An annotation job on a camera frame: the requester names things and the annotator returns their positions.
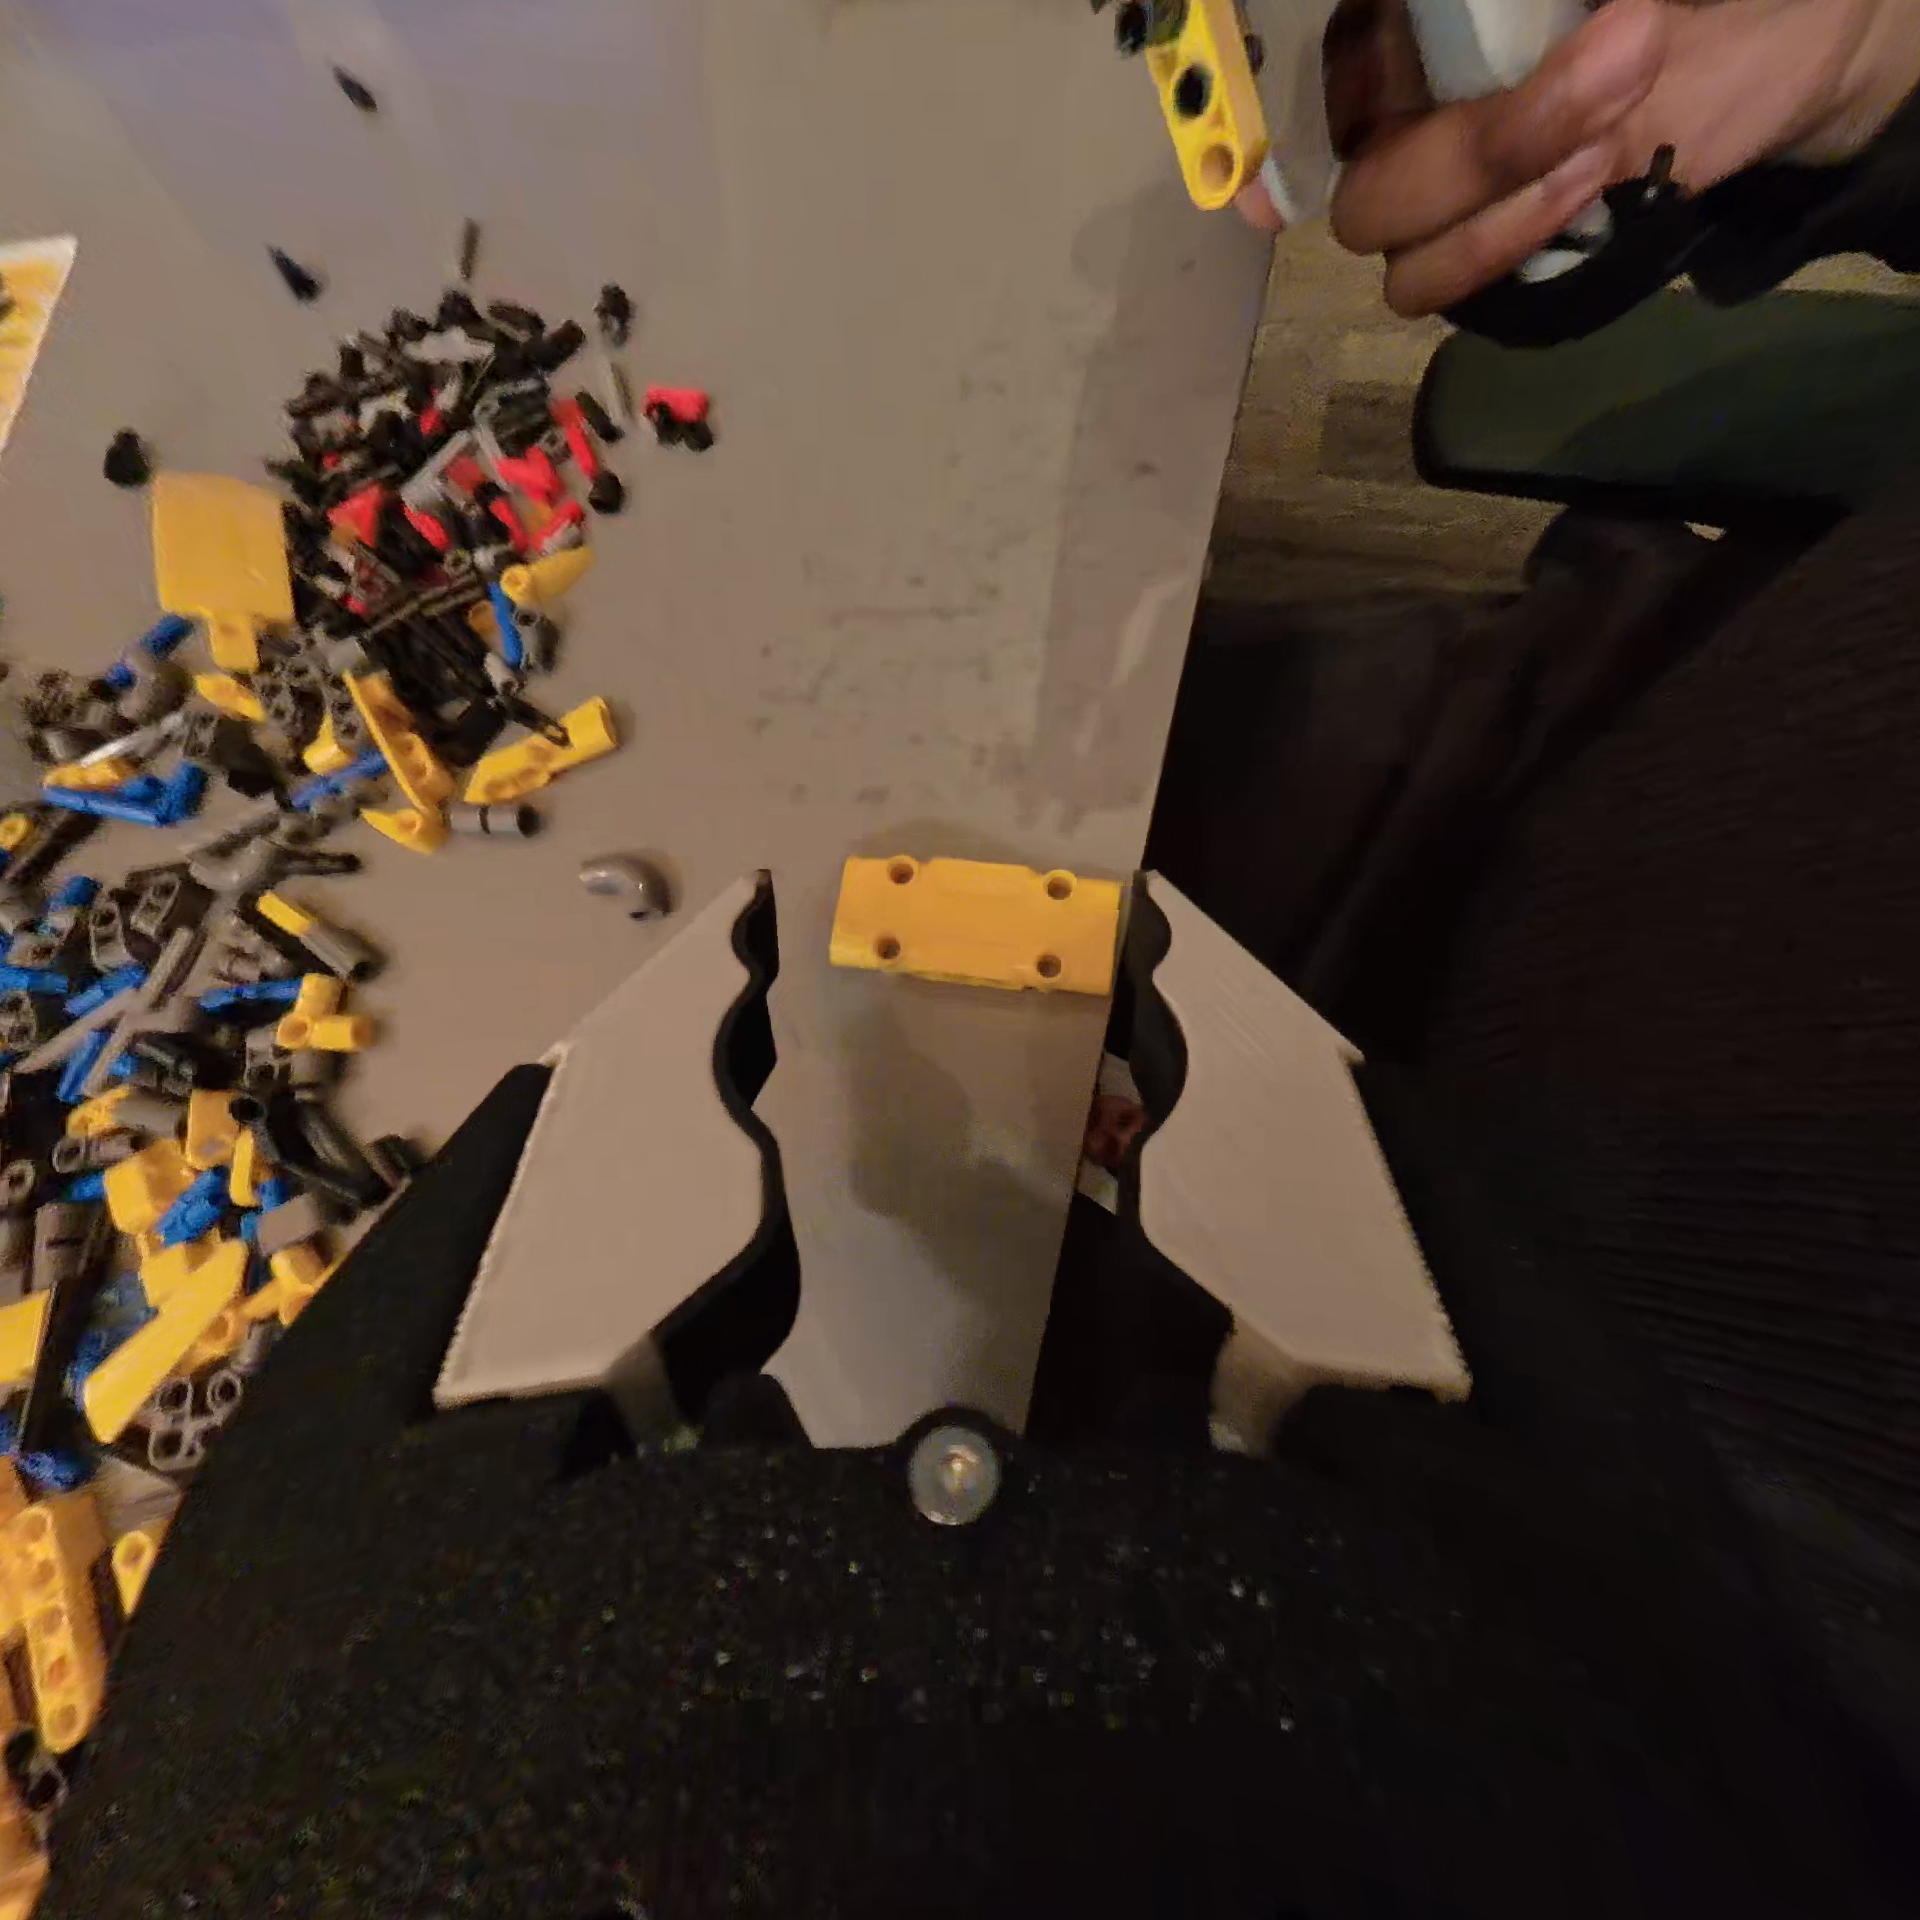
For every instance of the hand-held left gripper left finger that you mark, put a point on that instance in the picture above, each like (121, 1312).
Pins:
(614, 1202)

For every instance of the person's right forearm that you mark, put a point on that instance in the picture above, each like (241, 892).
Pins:
(1843, 209)

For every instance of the black chair armrest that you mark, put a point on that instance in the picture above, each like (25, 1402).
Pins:
(1650, 403)

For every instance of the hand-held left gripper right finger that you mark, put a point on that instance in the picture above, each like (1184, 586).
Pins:
(1290, 1202)

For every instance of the person's right hand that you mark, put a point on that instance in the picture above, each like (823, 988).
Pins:
(1724, 75)

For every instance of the black connector pin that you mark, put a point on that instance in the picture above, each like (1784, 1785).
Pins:
(127, 458)
(355, 89)
(295, 272)

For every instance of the pile of yellow blue bricks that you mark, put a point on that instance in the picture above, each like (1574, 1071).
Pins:
(404, 751)

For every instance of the pile of black red pins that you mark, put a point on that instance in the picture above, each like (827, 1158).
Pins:
(448, 602)

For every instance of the yellow rectangular panel brick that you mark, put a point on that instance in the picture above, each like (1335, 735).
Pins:
(975, 925)

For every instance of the large yellow panel brick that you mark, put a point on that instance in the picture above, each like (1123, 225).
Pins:
(218, 546)

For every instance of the grey curved elbow brick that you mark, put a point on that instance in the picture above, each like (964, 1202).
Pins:
(614, 879)

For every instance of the grey axle pin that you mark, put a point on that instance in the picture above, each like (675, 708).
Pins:
(470, 249)

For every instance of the yellow beam with black pins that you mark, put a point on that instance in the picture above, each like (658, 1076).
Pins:
(1214, 135)

